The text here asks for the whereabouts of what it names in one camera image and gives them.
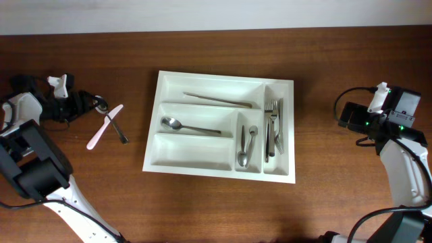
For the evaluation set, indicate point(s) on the large steel spoon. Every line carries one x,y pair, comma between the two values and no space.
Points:
116,128
173,124

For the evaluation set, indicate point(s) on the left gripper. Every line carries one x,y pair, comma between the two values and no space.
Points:
77,107

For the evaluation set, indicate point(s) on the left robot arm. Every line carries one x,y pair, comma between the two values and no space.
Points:
35,166

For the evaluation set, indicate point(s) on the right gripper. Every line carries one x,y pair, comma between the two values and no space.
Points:
358,110

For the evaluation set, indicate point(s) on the steel kitchen tongs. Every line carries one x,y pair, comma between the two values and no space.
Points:
248,105

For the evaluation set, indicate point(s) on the small steel teaspoon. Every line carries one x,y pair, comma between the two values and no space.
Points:
242,157
253,131

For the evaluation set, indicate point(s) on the white plastic cutlery tray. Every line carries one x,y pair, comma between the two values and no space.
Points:
195,153

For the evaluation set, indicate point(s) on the pink plastic knife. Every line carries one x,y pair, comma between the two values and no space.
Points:
93,141

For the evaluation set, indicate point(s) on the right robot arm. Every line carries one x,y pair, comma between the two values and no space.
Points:
387,126

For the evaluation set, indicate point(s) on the steel fork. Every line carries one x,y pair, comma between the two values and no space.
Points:
279,140
267,118
273,117

